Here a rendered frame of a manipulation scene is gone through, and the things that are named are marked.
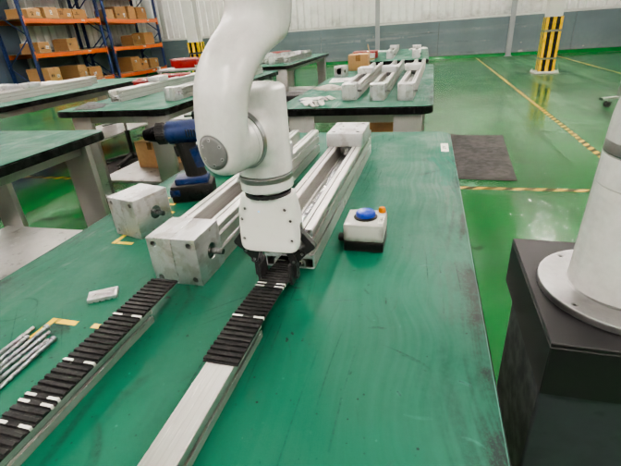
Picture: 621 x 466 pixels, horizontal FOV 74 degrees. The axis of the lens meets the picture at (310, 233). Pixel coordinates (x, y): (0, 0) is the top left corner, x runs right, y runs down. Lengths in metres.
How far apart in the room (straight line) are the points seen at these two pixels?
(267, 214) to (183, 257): 0.20
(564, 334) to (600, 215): 0.14
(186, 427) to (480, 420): 0.33
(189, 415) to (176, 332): 0.20
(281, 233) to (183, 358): 0.24
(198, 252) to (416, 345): 0.40
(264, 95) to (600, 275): 0.48
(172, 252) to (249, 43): 0.40
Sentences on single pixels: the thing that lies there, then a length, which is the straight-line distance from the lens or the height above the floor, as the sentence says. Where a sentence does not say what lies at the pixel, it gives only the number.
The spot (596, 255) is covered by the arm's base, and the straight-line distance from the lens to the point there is 0.60.
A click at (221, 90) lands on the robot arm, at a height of 1.13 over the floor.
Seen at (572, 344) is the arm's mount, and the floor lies 0.86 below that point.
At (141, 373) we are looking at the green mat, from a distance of 0.64.
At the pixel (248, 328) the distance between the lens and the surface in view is 0.61.
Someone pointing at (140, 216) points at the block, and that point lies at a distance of 1.01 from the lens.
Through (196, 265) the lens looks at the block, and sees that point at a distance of 0.77.
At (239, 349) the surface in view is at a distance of 0.58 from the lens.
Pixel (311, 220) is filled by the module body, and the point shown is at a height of 0.86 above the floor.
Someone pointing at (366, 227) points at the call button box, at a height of 0.83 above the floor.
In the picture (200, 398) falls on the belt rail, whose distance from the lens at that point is 0.54.
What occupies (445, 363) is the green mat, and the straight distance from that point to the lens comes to 0.60.
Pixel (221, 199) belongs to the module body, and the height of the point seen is 0.85.
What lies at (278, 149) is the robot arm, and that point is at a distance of 0.61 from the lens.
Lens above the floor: 1.19
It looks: 26 degrees down
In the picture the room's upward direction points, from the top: 4 degrees counter-clockwise
